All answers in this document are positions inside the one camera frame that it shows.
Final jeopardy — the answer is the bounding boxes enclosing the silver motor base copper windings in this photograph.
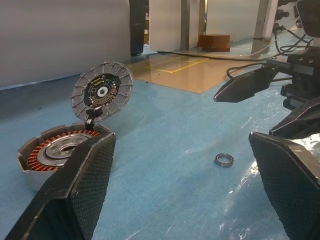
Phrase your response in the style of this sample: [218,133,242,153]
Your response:
[16,121,116,193]

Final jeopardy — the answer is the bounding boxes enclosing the brown cardboard mat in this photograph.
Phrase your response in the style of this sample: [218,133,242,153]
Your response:
[127,55,253,95]

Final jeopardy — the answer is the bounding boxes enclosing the long black cable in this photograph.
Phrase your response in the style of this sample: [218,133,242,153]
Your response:
[156,49,269,62]

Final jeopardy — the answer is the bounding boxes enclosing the small steel bearing ring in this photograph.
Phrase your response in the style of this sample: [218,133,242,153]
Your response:
[214,152,235,168]

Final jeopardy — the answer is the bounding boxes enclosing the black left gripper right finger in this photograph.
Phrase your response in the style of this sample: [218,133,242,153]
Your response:
[248,131,320,240]

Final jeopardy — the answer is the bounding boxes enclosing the white partition panel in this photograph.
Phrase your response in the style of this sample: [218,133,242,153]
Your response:
[0,0,131,89]

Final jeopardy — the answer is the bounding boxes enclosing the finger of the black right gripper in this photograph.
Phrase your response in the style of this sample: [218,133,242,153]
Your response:
[213,66,280,104]
[268,96,320,140]

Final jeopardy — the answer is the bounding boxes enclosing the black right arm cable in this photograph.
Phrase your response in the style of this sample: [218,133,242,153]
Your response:
[273,23,315,57]

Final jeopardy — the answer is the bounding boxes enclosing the white cable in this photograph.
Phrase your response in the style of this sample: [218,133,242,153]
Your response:
[249,17,301,57]

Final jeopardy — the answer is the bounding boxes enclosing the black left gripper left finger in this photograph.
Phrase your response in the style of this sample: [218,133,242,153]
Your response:
[4,132,117,240]

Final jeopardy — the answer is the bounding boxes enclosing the blue plastic table cover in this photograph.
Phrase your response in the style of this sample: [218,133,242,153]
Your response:
[0,47,320,240]

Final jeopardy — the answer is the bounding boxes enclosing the brown box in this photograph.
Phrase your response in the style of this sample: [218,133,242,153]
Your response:
[198,34,231,53]

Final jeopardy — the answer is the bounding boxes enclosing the dark upright panel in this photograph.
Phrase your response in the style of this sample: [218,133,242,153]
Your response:
[128,0,148,56]

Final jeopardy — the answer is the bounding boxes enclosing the black power adapter cable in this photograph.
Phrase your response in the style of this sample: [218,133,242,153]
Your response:
[225,62,294,84]

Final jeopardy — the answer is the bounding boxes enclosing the grey metal upright post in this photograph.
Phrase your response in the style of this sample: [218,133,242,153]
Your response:
[179,0,191,51]

